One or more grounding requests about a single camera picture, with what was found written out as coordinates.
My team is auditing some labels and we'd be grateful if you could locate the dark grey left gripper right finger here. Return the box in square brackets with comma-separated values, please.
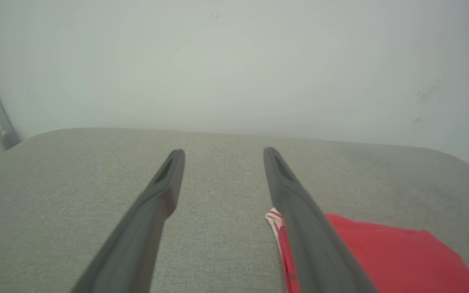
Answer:
[263, 147, 379, 293]

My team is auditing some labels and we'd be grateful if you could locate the red cloth garment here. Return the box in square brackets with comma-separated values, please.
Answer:
[265, 208, 469, 293]

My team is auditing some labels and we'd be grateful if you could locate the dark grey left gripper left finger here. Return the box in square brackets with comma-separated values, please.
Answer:
[71, 149, 186, 293]

